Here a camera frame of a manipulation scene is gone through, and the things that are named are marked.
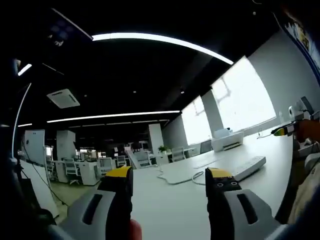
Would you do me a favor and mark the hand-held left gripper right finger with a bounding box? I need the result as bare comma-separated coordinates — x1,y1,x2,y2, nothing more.
204,166,288,240

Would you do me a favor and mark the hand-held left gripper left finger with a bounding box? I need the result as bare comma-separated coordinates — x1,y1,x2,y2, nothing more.
53,165,134,240

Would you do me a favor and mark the white power strip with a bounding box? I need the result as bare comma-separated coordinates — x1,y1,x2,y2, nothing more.
224,155,267,183

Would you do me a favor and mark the white power strip cable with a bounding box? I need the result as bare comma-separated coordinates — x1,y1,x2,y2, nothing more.
156,157,226,186

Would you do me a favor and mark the straight ceiling light strip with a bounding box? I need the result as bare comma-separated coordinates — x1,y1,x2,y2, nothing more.
46,109,181,124

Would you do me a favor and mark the side ceiling light strip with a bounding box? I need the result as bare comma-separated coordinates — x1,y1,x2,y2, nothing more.
10,82,33,161

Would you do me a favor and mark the long curved ceiling light strip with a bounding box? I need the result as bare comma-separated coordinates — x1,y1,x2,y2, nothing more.
91,32,235,66

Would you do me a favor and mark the short ceiling light strip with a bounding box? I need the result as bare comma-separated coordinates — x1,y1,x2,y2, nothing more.
17,63,33,77

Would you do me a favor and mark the person's left hand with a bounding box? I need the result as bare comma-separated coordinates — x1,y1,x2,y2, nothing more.
129,219,142,240

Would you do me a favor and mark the group of white office desks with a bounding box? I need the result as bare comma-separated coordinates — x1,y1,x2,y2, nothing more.
49,142,156,186

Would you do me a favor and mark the large bright window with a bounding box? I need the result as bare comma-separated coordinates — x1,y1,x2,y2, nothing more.
211,55,277,138

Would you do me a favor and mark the white low partition panel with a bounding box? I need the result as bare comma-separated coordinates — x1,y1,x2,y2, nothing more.
19,159,60,219

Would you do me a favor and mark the white table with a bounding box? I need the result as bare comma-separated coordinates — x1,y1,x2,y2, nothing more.
129,121,297,240

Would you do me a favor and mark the white printer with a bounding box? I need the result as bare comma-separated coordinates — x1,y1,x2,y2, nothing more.
211,129,245,152

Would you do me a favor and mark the grey office chair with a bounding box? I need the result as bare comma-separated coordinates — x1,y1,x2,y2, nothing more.
199,139,213,154

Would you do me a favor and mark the white mesh office chair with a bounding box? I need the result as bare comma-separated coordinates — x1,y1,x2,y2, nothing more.
171,146,186,162

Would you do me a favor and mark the white standing board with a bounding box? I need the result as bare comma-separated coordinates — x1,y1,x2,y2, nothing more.
23,129,47,166

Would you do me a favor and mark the small bright window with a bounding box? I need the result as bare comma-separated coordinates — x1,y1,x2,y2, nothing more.
180,95,214,146

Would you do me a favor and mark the ceiling air conditioner unit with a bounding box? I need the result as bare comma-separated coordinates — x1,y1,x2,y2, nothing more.
46,87,81,109

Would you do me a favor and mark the thin white cable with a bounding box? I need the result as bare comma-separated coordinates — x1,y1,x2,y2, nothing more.
257,128,276,140

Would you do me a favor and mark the blue framed wall board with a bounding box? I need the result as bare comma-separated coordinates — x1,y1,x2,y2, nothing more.
282,9,320,76

